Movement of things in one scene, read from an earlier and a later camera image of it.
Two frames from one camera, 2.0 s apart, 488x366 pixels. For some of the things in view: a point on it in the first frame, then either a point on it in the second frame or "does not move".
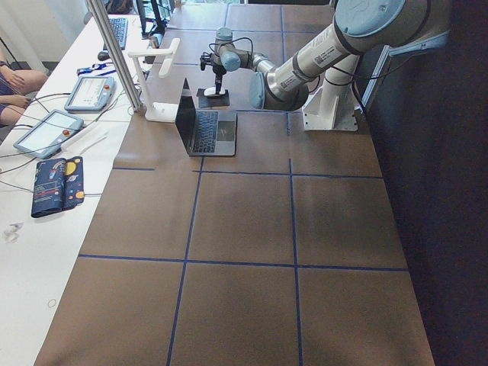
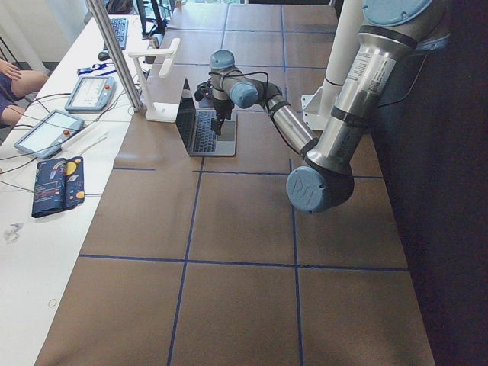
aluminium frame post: [117, 52] does not move
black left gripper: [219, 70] → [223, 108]
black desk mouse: [103, 56] does not move
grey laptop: [206, 133] does not move
